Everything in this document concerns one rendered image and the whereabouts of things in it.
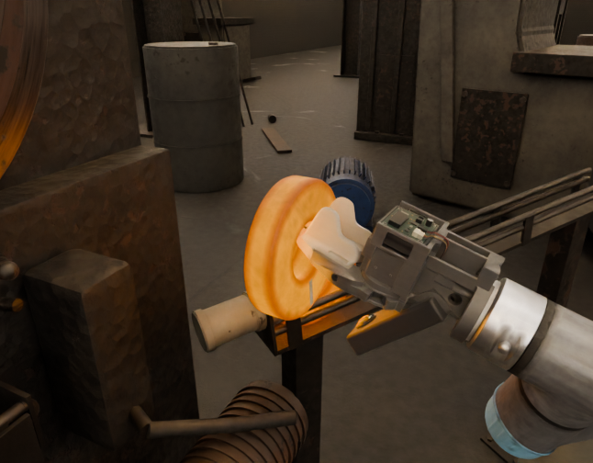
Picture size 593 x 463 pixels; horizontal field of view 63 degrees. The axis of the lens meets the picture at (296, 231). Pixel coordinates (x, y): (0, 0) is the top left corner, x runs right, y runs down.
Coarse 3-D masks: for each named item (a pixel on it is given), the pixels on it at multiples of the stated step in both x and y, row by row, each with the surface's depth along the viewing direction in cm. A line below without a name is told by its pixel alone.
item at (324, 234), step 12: (324, 216) 48; (336, 216) 47; (312, 228) 49; (324, 228) 48; (336, 228) 47; (300, 240) 50; (312, 240) 49; (324, 240) 49; (336, 240) 48; (348, 240) 47; (312, 252) 49; (324, 252) 48; (336, 252) 48; (348, 252) 48; (348, 264) 48
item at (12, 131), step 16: (32, 0) 40; (32, 16) 41; (32, 32) 41; (32, 48) 41; (32, 64) 41; (16, 80) 40; (32, 80) 42; (16, 96) 41; (32, 96) 42; (16, 112) 41; (32, 112) 42; (0, 128) 40; (16, 128) 41; (0, 144) 40; (16, 144) 41; (0, 160) 40; (0, 176) 41
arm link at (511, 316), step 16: (496, 288) 43; (512, 288) 42; (528, 288) 44; (496, 304) 42; (512, 304) 41; (528, 304) 41; (544, 304) 42; (480, 320) 42; (496, 320) 41; (512, 320) 41; (528, 320) 41; (480, 336) 42; (496, 336) 41; (512, 336) 41; (528, 336) 40; (480, 352) 43; (496, 352) 42; (512, 352) 41
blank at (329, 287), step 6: (294, 252) 67; (354, 264) 73; (324, 288) 73; (330, 288) 73; (336, 288) 73; (324, 294) 73; (336, 300) 74; (324, 306) 73; (306, 312) 72; (306, 324) 73
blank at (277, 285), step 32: (288, 192) 48; (320, 192) 52; (256, 224) 47; (288, 224) 47; (256, 256) 46; (288, 256) 49; (256, 288) 48; (288, 288) 50; (320, 288) 58; (288, 320) 52
